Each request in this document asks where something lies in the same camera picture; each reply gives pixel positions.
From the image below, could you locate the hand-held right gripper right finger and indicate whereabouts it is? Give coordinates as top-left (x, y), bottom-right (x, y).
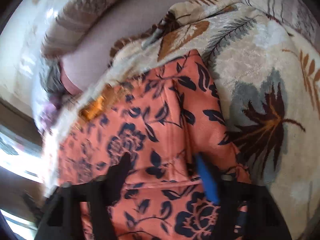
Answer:
top-left (196, 154), bottom-right (292, 240)

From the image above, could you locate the cream leaf-print blanket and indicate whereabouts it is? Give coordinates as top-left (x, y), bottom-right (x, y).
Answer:
top-left (37, 0), bottom-right (320, 240)

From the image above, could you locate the mauve bed sheet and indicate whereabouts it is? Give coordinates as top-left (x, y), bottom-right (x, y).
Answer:
top-left (60, 0), bottom-right (233, 94)

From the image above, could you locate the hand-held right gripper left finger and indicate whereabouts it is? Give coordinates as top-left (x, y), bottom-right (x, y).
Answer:
top-left (34, 153), bottom-right (131, 240)

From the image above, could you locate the grey-blue pillow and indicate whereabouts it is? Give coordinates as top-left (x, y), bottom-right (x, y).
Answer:
top-left (41, 61), bottom-right (67, 97)

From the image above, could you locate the beige pillow with grey stripes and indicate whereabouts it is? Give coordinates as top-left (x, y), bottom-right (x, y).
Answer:
top-left (235, 0), bottom-right (317, 37)

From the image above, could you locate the purple printed cloth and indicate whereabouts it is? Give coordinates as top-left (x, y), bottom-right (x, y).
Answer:
top-left (40, 99), bottom-right (64, 122)

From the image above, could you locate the white bed headboard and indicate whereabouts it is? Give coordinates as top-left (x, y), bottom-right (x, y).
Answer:
top-left (1, 0), bottom-right (75, 123)

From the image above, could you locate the striped beige pillow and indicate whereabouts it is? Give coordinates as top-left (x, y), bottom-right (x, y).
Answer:
top-left (41, 0), bottom-right (143, 57)

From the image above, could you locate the orange floral garment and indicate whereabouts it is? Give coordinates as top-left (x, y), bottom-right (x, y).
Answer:
top-left (56, 50), bottom-right (253, 240)

